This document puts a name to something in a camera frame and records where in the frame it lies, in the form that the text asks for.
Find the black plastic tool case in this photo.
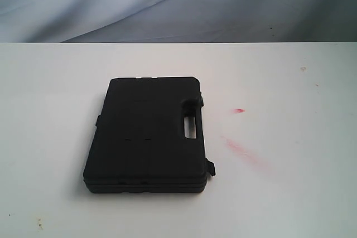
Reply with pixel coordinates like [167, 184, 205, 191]
[83, 77, 215, 193]

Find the white backdrop cloth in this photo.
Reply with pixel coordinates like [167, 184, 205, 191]
[1, 0, 356, 43]

